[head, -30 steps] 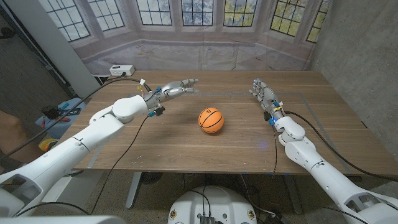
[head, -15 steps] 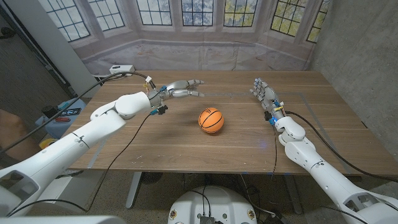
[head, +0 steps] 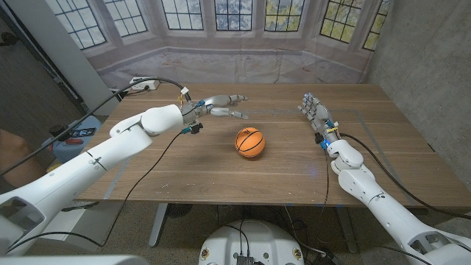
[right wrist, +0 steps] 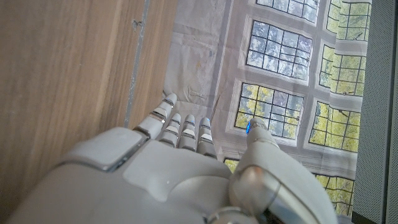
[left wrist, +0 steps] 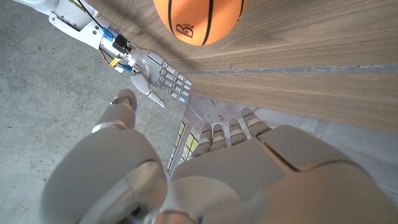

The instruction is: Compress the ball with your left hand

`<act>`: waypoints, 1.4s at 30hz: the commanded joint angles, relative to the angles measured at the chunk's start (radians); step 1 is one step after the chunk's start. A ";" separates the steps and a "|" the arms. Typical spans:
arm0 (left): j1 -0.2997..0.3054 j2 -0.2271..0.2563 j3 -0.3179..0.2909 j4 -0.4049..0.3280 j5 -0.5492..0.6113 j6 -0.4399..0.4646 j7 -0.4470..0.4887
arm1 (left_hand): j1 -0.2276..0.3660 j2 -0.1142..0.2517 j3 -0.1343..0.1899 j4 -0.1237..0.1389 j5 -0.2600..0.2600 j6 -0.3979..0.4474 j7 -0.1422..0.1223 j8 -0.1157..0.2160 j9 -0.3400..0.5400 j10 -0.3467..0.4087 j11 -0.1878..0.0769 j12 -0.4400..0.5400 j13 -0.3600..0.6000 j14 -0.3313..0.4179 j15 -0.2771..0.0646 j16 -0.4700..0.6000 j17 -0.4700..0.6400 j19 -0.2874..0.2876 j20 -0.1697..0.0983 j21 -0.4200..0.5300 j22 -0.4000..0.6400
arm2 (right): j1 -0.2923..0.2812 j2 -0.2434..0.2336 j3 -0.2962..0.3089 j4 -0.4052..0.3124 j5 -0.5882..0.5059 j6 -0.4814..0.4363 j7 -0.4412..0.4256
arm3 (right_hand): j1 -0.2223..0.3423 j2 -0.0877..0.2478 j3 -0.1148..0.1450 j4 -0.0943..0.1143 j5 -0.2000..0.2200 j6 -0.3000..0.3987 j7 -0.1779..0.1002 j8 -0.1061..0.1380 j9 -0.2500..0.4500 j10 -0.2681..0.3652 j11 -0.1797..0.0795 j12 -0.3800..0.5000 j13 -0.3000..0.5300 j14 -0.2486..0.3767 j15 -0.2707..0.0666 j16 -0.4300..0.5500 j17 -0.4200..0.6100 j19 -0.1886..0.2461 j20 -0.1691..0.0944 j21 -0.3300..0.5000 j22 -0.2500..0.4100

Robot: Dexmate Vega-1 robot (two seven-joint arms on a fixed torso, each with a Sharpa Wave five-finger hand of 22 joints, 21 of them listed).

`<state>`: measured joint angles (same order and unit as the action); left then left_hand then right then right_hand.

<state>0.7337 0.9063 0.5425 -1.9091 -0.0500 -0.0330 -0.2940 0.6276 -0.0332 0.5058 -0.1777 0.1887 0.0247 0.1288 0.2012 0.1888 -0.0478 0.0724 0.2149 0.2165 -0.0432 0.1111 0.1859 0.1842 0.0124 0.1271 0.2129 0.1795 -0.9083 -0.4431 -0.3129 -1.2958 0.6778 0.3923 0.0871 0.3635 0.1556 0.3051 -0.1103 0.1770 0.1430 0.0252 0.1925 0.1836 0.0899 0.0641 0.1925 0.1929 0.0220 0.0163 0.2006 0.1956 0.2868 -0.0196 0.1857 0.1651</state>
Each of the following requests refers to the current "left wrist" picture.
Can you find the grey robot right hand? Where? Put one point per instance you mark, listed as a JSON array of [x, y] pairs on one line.
[[149, 70]]

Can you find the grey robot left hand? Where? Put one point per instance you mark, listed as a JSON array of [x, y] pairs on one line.
[[233, 180]]

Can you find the orange mini basketball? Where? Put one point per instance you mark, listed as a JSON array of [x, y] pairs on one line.
[[199, 18]]

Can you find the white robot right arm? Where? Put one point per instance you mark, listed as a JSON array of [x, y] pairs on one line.
[[74, 18]]

